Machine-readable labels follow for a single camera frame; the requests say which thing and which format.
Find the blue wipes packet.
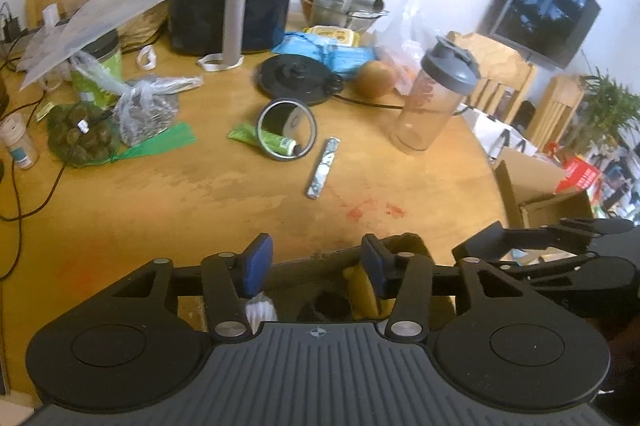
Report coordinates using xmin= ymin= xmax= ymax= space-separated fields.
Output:
xmin=271 ymin=31 xmax=379 ymax=75

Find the black charger plug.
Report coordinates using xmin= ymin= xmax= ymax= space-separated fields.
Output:
xmin=0 ymin=2 xmax=24 ymax=43

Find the clear bag of oranges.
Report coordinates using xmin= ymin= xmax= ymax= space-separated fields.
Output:
xmin=374 ymin=0 xmax=437 ymax=95

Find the small spice jar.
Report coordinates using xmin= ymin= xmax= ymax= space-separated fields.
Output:
xmin=0 ymin=113 xmax=40 ymax=171

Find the silver foil roll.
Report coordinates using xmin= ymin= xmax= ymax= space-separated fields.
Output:
xmin=344 ymin=0 xmax=389 ymax=15

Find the yellow packet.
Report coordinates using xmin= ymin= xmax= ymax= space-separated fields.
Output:
xmin=303 ymin=24 xmax=361 ymax=47

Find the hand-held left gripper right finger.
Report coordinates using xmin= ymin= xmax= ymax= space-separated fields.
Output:
xmin=360 ymin=233 xmax=540 ymax=342

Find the green jar black lid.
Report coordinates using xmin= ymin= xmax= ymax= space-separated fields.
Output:
xmin=69 ymin=28 xmax=124 ymax=107

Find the clear food container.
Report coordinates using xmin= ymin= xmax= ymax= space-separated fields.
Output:
xmin=300 ymin=0 xmax=351 ymax=32

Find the wall television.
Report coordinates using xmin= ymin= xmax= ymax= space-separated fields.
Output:
xmin=479 ymin=0 xmax=603 ymax=70

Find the round mirror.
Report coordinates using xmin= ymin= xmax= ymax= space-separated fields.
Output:
xmin=255 ymin=98 xmax=318 ymax=162

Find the brown apple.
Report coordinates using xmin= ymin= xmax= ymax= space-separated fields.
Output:
xmin=355 ymin=60 xmax=397 ymax=98

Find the wooden slatted chair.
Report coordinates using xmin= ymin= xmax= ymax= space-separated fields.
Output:
xmin=524 ymin=74 xmax=596 ymax=152

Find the yellow sponge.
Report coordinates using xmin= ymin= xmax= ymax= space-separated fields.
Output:
xmin=342 ymin=251 xmax=417 ymax=323

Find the black charging cable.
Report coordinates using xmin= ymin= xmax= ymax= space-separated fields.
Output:
xmin=0 ymin=53 xmax=103 ymax=280

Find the red box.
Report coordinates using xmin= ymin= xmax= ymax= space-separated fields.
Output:
xmin=554 ymin=153 xmax=604 ymax=193

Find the brown paper bag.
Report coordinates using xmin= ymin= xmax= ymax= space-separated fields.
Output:
xmin=119 ymin=0 xmax=171 ymax=52

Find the green houseplant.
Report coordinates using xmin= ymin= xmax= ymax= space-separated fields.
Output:
xmin=581 ymin=65 xmax=640 ymax=143

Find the patterned silver bar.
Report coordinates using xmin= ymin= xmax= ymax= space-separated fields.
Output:
xmin=305 ymin=136 xmax=341 ymax=201

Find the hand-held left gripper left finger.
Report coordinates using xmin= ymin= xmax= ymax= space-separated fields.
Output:
xmin=111 ymin=233 xmax=275 ymax=342

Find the clear plastic zip bag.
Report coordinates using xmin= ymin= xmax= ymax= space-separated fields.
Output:
xmin=17 ymin=0 xmax=179 ymax=93

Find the dark cardboard storage box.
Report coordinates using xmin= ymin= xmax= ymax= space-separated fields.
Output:
xmin=199 ymin=232 xmax=437 ymax=333

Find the clear shaker bottle grey lid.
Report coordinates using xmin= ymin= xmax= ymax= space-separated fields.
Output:
xmin=392 ymin=34 xmax=479 ymax=155

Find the clear bag of seeds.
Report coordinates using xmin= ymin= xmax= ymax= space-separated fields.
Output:
xmin=69 ymin=53 xmax=204 ymax=147

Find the small white strap loop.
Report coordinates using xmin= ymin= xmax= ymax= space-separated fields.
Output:
xmin=136 ymin=45 xmax=157 ymax=71

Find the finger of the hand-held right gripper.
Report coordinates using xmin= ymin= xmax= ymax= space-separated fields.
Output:
xmin=450 ymin=217 xmax=637 ymax=260
xmin=486 ymin=255 xmax=639 ymax=308

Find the brown cardboard box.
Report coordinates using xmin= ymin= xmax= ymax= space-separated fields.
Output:
xmin=492 ymin=145 xmax=597 ymax=238

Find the black power cord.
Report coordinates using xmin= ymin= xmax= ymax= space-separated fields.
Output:
xmin=329 ymin=87 xmax=482 ymax=113

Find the white paper bag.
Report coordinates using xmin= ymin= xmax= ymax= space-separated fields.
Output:
xmin=459 ymin=105 xmax=539 ymax=162

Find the green net bag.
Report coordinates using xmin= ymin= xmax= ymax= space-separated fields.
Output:
xmin=47 ymin=100 xmax=196 ymax=168

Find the wooden desktop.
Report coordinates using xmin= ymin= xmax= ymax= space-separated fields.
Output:
xmin=0 ymin=3 xmax=507 ymax=399

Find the black kettle base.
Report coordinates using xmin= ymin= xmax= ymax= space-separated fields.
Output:
xmin=254 ymin=54 xmax=346 ymax=107

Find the green tube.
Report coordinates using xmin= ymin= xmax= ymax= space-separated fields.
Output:
xmin=227 ymin=124 xmax=301 ymax=157

